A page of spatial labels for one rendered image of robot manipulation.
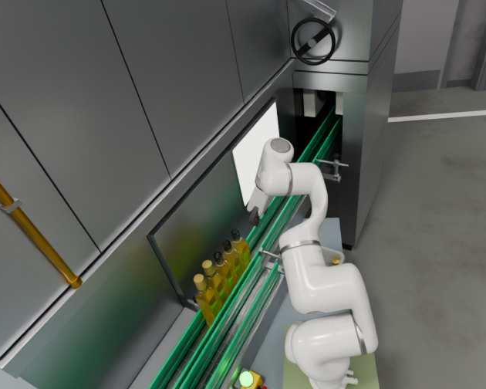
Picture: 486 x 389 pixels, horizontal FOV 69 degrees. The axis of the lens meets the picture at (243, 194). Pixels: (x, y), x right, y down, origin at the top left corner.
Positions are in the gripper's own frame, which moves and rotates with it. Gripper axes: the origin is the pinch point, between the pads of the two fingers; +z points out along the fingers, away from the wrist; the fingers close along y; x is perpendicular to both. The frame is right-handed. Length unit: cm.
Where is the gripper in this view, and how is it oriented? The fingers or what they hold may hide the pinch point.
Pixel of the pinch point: (258, 214)
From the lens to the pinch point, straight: 105.5
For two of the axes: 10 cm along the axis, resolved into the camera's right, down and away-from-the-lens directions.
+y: -4.8, 6.4, -6.0
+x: 8.7, 4.6, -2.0
